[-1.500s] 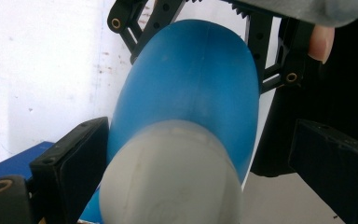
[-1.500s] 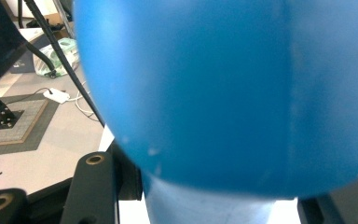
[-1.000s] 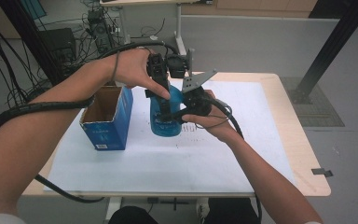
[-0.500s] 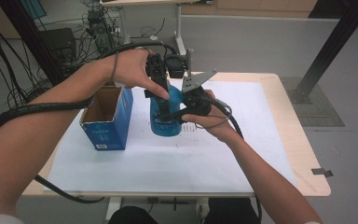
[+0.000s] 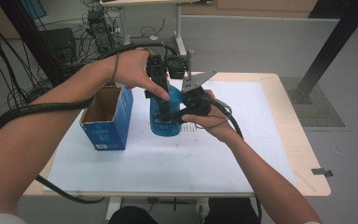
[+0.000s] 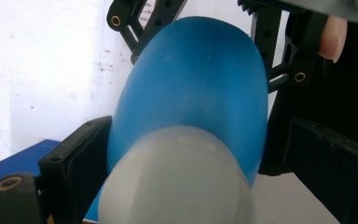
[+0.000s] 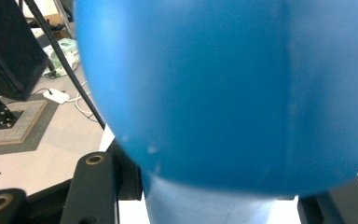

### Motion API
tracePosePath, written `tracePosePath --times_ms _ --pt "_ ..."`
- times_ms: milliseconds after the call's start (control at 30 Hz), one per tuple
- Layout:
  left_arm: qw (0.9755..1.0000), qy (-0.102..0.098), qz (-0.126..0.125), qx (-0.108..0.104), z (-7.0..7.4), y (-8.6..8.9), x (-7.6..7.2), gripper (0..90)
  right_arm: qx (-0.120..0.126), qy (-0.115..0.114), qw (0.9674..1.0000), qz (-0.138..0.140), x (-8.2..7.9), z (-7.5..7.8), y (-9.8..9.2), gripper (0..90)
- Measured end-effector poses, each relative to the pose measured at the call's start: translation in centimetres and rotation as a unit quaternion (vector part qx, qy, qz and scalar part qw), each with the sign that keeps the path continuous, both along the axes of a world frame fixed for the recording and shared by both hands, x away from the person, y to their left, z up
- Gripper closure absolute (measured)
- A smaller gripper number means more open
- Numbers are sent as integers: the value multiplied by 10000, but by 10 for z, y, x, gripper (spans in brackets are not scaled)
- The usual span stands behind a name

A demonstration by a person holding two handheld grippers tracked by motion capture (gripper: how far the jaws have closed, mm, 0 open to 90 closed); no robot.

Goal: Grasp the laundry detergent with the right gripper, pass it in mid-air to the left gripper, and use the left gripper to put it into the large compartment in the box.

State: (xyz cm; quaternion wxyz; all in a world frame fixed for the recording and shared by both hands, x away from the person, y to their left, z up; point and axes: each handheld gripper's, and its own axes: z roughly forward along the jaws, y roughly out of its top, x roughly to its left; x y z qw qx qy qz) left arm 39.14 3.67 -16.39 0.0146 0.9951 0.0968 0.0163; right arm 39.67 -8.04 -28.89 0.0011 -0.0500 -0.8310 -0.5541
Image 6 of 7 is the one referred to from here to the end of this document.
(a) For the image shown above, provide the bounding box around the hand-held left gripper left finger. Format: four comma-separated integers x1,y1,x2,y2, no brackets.
38,115,113,224

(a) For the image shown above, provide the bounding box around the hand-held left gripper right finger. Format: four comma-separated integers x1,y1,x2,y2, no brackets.
283,117,358,224

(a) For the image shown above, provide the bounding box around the cardboard box with blue outside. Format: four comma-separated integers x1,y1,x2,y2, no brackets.
0,138,101,223

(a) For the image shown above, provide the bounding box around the blue bottle with white cap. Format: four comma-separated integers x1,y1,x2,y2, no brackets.
97,16,269,224

